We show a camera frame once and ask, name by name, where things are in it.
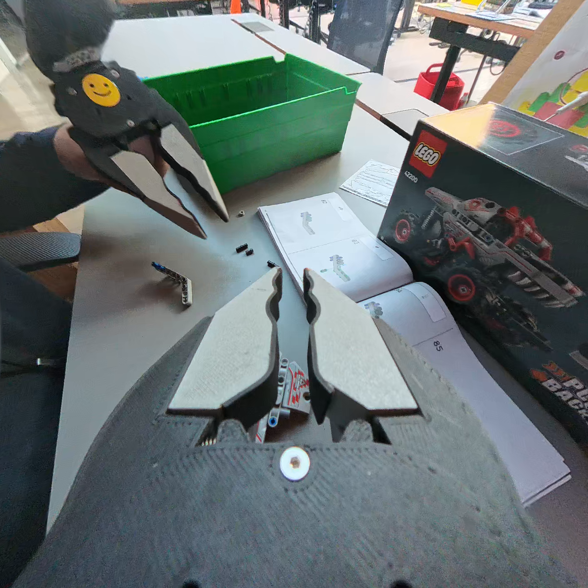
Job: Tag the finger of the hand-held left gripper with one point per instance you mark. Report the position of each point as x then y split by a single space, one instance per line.
183 151
151 188

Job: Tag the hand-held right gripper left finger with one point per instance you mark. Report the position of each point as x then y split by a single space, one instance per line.
225 363

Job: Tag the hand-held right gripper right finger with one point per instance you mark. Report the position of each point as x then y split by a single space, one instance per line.
363 363

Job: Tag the grey lego assembly red sticker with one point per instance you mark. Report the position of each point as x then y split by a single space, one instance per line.
294 386

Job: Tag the grey lego beam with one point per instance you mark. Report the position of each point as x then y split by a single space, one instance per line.
181 285

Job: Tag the person's left forearm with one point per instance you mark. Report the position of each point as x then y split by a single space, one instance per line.
27 183

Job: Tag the black toy truck set box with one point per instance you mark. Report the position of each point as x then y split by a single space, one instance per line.
482 206

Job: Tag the person's left hand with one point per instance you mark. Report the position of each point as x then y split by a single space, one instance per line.
71 154

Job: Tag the green plastic bin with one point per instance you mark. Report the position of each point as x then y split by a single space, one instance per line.
275 138

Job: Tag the black chair armrest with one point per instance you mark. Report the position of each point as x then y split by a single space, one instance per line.
41 250

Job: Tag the white instruction booklet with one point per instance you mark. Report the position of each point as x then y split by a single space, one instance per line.
321 229

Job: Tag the white sticker sheet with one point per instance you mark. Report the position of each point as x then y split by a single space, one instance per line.
367 181

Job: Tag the person's legs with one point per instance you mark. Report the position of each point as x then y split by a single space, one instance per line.
23 413

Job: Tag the black office chair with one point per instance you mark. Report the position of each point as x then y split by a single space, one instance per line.
363 32

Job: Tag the red basket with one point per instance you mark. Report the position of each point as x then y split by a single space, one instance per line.
436 89

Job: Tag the wooden desk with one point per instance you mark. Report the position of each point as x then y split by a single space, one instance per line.
477 23

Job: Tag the printed instruction board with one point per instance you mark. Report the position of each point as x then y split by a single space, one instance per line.
551 82

